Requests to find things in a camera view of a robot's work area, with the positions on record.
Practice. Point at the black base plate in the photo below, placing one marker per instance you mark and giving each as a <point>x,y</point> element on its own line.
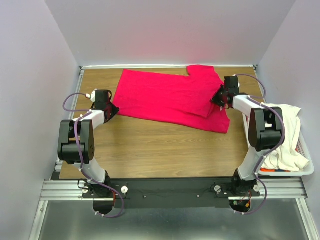
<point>119,195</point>

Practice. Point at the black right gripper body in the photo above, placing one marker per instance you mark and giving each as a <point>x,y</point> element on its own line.
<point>218,97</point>

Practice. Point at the orange garment in basket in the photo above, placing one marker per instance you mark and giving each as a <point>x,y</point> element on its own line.
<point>274,170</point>

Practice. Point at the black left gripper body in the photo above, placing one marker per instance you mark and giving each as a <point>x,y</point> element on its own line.
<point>113,109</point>

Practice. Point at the aluminium table frame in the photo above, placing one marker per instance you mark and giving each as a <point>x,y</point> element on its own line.
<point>131,148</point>

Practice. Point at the pink t-shirt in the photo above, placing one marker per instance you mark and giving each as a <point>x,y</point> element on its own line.
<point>170,98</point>

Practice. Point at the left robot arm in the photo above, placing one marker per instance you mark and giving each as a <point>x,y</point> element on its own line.
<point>76,143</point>

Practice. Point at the cream white t-shirt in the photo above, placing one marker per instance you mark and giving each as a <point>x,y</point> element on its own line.
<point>285,157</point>

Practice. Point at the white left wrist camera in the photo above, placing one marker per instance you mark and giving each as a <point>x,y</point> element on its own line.
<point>92,96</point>

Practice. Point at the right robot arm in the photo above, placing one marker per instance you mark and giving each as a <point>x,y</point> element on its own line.
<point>266,132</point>

